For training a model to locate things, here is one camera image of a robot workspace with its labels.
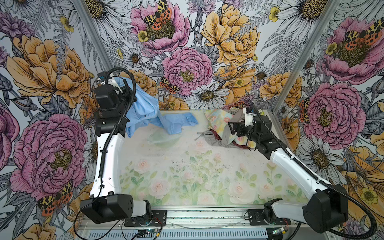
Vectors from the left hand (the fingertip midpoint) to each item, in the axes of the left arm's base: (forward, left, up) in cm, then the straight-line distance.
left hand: (129, 90), depth 68 cm
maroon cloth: (-2, -54, -39) cm, 67 cm away
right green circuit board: (-49, -68, -44) cm, 95 cm away
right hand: (-5, -50, -20) cm, 54 cm away
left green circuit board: (-48, -7, -44) cm, 65 cm away
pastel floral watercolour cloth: (+13, -45, -35) cm, 58 cm away
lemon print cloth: (+27, -82, -42) cm, 96 cm away
